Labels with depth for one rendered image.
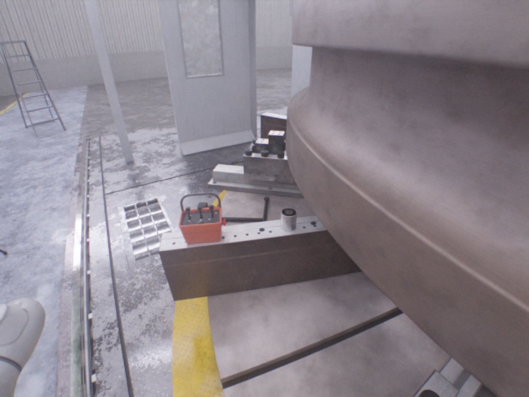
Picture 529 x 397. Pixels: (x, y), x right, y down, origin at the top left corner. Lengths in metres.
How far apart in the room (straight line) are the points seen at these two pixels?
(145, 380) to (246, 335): 0.65
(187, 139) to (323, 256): 3.22
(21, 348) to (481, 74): 1.20
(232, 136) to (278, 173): 2.35
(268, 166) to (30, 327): 1.83
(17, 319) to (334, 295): 1.34
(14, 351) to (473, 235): 1.08
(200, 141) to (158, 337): 3.12
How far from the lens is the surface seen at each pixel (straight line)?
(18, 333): 0.82
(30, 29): 14.48
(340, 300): 1.58
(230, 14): 4.33
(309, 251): 1.45
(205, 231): 1.25
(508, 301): 0.71
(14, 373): 0.82
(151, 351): 1.84
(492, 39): 0.63
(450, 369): 1.51
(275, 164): 2.19
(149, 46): 14.47
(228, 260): 1.37
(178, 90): 4.09
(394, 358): 1.48
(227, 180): 2.47
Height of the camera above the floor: 1.54
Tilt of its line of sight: 32 degrees down
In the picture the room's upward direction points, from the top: straight up
